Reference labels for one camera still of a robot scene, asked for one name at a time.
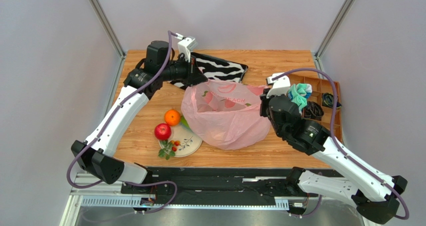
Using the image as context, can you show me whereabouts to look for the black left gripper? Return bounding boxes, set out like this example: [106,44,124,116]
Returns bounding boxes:
[160,54,209,88]

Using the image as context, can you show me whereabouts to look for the orange fruit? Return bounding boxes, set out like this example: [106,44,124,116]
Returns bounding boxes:
[164,109,181,126]

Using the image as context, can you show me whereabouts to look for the green star fruit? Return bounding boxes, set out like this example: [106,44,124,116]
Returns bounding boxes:
[180,116,190,129]

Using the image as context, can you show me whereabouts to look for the pink printed plastic bag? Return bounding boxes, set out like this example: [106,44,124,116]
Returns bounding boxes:
[180,80,271,150]

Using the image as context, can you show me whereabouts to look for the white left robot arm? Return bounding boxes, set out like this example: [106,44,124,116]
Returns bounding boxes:
[71,36,207,184]

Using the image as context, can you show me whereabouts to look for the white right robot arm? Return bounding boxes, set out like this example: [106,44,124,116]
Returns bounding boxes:
[260,88,410,225]

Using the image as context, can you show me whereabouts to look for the zebra striped cloth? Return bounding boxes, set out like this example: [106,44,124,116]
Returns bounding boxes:
[160,52,249,90]

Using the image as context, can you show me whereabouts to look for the black rolled socks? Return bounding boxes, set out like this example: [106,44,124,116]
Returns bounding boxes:
[303,101,324,121]

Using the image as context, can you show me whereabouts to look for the teal and white socks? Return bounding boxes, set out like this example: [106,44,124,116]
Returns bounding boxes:
[286,83,313,114]

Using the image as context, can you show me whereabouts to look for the dark blue patterned socks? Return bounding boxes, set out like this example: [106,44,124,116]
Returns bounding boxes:
[321,92,334,108]

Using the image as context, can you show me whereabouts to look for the wooden compartment tray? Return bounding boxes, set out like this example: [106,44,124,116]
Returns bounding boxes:
[288,74,335,129]

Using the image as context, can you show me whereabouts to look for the red apple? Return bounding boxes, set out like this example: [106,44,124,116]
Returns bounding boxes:
[154,123,172,141]

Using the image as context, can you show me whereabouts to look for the white floral plate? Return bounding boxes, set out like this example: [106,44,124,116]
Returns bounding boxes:
[158,123,203,159]

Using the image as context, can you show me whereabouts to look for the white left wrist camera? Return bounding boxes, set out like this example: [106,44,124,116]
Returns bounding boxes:
[174,33,198,62]

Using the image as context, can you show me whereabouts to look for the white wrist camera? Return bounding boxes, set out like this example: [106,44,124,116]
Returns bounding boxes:
[266,72,291,98]
[174,33,198,62]

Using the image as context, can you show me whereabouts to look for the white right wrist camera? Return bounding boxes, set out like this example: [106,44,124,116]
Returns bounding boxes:
[266,72,291,98]

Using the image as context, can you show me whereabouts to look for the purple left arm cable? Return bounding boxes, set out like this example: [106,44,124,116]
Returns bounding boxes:
[66,30,179,190]

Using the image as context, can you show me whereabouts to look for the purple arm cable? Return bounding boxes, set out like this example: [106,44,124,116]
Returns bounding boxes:
[272,67,410,221]
[66,30,179,190]

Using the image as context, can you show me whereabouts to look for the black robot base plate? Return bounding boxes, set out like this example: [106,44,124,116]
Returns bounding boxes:
[120,167,319,207]

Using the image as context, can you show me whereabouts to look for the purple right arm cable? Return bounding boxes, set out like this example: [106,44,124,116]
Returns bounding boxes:
[272,67,410,221]

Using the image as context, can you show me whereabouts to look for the aluminium frame rail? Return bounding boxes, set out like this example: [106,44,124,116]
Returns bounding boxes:
[60,177,371,226]

